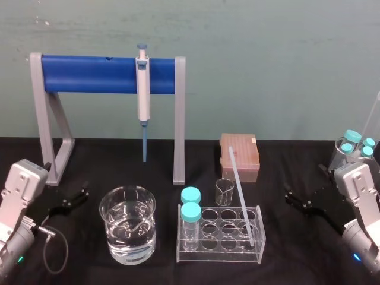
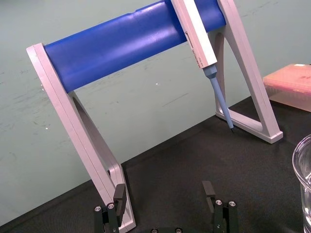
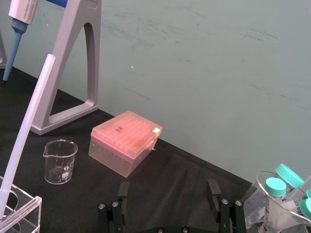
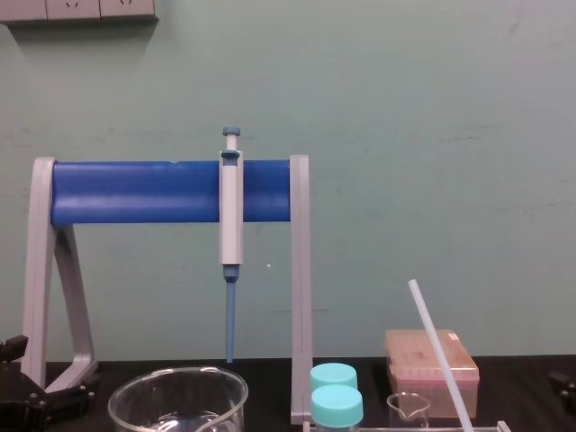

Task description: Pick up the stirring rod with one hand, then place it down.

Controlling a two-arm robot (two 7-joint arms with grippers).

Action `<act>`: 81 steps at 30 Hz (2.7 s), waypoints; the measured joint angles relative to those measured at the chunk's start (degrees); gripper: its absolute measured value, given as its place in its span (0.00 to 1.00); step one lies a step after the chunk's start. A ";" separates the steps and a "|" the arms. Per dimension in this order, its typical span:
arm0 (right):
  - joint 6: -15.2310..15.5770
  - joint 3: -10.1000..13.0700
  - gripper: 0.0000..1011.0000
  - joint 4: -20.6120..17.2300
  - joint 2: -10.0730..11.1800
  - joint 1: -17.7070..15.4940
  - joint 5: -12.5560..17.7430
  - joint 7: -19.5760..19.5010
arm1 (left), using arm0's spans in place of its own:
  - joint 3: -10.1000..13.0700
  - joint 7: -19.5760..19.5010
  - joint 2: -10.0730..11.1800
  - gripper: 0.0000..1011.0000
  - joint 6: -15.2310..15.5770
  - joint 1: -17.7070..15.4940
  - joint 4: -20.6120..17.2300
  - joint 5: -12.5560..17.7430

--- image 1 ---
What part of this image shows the clear glass stirring rod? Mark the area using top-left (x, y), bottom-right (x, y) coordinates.
top-left (227, 145), bottom-right (257, 248)

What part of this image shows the clear acrylic tube rack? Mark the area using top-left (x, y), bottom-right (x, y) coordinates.
top-left (176, 202), bottom-right (265, 265)

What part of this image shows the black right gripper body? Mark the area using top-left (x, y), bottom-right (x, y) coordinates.
top-left (308, 184), bottom-right (347, 236)

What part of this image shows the clear beaker holding tubes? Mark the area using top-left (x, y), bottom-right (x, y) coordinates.
top-left (327, 137), bottom-right (380, 175)

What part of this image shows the grey and blue pipette stand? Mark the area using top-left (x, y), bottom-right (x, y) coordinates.
top-left (29, 52), bottom-right (188, 186)

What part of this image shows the small empty glass beaker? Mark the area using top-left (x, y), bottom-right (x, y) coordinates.
top-left (214, 178), bottom-right (239, 207)

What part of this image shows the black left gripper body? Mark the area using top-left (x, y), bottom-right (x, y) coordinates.
top-left (31, 184), bottom-right (72, 230)

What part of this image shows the black table cloth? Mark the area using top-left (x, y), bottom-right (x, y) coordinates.
top-left (0, 136), bottom-right (380, 285)

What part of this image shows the tall clear acrylic panel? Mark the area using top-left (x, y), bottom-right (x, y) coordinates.
top-left (362, 91), bottom-right (380, 143)

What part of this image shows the large glass beaker with water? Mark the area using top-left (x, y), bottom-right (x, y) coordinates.
top-left (99, 185), bottom-right (157, 266)

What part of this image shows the large teal-capped tube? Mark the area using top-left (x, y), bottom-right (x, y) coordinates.
top-left (341, 129), bottom-right (363, 149)

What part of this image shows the white and blue pipette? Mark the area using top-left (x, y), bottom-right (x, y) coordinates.
top-left (135, 43), bottom-right (150, 163)

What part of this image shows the teal-capped clear vial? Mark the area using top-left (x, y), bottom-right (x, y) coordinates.
top-left (180, 202), bottom-right (202, 252)
top-left (180, 187), bottom-right (202, 208)

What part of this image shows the thin dark gripper cable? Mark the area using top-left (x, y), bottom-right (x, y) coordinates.
top-left (34, 224), bottom-right (69, 274)

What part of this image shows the brown pipette tip box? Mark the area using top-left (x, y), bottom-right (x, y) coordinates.
top-left (219, 132), bottom-right (262, 183)

